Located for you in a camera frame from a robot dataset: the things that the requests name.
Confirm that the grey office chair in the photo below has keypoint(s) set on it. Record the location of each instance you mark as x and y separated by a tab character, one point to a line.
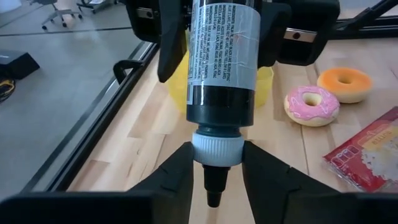
57	12

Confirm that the yellow translucent plastic bin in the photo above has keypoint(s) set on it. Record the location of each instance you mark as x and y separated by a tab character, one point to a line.
264	87

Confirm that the black frame clip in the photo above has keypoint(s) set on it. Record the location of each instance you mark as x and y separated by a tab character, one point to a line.
127	63

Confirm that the pink frosted donut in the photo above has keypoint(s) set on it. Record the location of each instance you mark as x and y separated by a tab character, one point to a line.
326	109

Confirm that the orange frosted donut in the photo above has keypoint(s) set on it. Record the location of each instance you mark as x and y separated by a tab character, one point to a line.
360	85

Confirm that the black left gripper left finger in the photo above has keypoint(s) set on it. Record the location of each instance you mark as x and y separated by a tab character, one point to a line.
174	186

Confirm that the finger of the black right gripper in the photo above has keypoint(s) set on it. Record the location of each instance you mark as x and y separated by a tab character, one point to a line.
273	31
172	37

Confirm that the black aluminium rig frame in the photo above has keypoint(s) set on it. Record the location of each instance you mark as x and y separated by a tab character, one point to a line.
373	28

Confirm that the black food colouring bottle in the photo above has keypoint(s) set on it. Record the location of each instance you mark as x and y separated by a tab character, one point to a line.
220	102

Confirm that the red popcorn packet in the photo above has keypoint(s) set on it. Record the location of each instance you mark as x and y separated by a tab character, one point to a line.
367	155

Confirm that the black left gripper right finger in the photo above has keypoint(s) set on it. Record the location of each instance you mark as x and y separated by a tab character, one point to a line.
267	186

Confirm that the black box on floor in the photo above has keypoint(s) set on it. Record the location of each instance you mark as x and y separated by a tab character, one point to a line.
17	63

